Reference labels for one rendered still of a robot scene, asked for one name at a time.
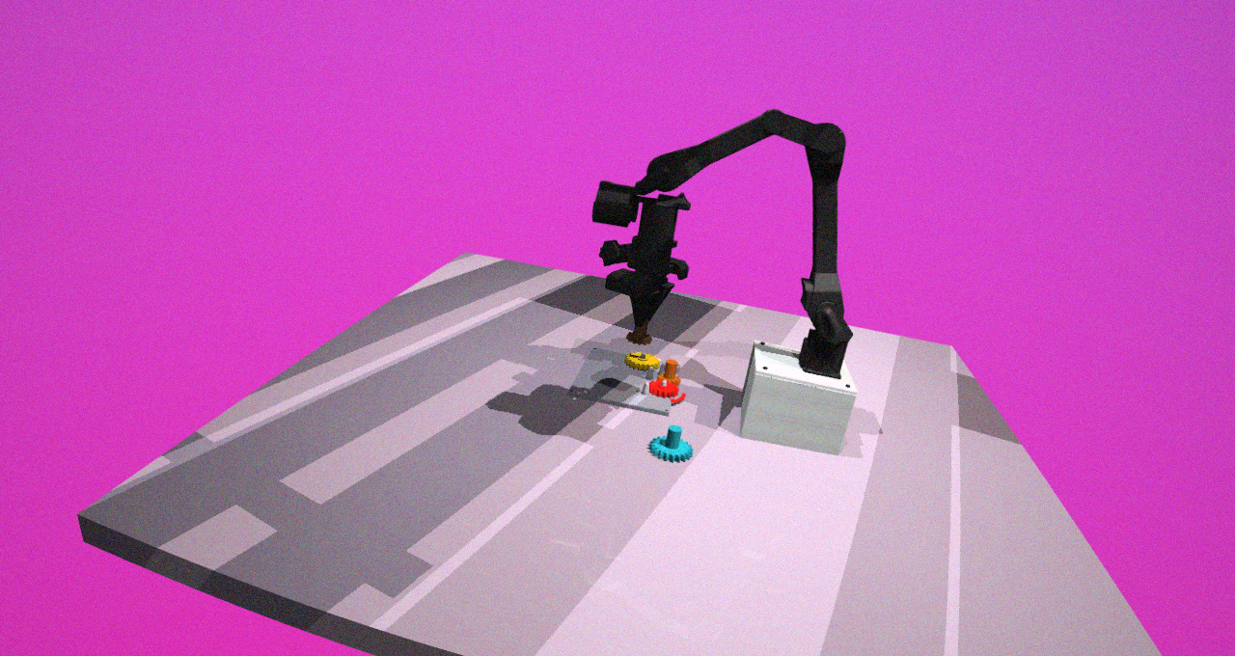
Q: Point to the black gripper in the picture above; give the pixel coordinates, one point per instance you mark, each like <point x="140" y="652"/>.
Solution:
<point x="648" y="285"/>

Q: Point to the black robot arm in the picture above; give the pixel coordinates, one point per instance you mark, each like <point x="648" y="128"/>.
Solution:
<point x="824" y="349"/>

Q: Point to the red gear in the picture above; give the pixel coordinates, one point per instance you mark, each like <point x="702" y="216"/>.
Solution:
<point x="656" y="389"/>

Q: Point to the teal gear with hub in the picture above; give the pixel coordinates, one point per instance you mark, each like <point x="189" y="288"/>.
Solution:
<point x="671" y="447"/>

